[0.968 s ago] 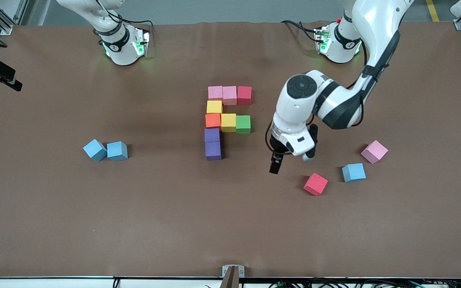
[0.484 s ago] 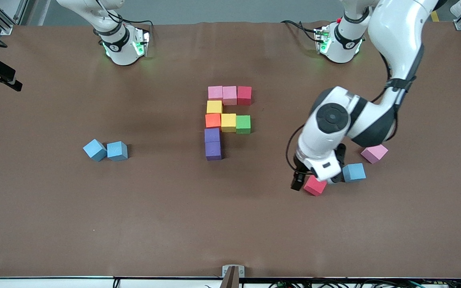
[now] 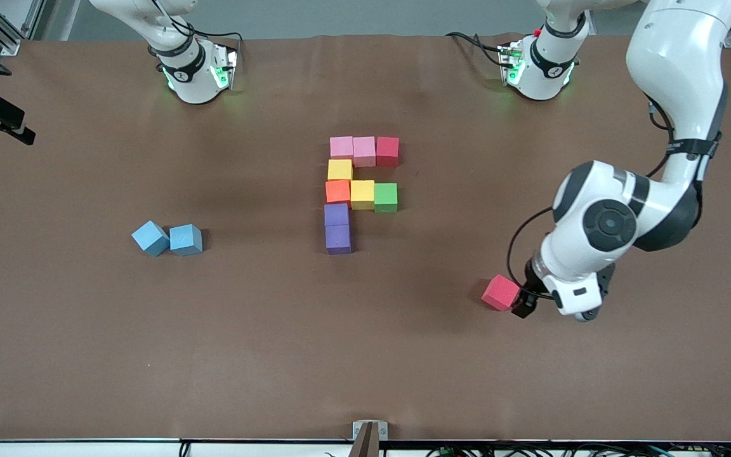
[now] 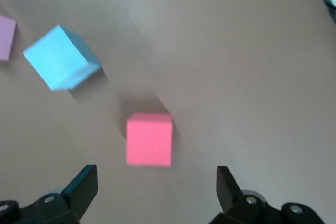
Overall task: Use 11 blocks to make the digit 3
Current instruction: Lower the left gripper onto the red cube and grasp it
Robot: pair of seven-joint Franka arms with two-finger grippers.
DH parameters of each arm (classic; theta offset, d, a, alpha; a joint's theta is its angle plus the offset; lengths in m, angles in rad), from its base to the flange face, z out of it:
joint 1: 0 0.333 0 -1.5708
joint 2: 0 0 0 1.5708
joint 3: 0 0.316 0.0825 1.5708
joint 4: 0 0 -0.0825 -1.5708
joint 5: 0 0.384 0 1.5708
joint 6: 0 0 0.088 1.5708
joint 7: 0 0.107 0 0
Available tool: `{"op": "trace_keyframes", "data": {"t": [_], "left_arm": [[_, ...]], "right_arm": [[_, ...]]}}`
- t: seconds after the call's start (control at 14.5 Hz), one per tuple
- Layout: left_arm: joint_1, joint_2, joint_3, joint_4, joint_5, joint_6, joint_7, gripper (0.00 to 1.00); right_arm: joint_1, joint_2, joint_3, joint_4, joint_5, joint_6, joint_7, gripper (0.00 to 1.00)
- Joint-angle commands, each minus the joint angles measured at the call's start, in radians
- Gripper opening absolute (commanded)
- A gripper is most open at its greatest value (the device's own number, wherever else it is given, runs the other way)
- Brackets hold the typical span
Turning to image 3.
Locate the blue foam cube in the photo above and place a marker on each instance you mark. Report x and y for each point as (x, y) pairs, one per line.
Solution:
(150, 236)
(185, 237)

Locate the white table edge rail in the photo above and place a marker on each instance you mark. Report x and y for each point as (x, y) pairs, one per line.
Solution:
(54, 449)

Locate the pink foam cube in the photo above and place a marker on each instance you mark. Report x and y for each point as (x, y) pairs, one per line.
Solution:
(341, 146)
(364, 150)

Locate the yellow foam cube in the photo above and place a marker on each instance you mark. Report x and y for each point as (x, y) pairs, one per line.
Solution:
(340, 169)
(362, 193)

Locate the yellow floor tape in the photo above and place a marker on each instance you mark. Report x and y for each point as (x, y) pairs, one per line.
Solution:
(686, 18)

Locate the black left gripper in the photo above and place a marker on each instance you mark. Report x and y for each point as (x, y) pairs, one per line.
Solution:
(533, 284)

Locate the red foam cube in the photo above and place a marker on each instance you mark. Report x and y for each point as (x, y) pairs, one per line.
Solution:
(500, 291)
(388, 150)

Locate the brown table mat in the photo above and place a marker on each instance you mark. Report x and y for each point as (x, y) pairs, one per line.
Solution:
(365, 368)

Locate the orange foam cube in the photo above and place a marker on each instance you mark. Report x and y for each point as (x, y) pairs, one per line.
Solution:
(337, 190)

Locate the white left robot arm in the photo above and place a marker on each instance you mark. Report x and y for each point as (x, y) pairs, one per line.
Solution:
(676, 63)

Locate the purple foam cube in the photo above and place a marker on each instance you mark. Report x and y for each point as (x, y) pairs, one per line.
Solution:
(336, 214)
(338, 238)

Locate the green foam cube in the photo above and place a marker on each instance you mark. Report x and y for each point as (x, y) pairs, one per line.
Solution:
(386, 195)

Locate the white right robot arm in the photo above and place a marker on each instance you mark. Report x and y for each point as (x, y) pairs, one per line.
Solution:
(191, 82)

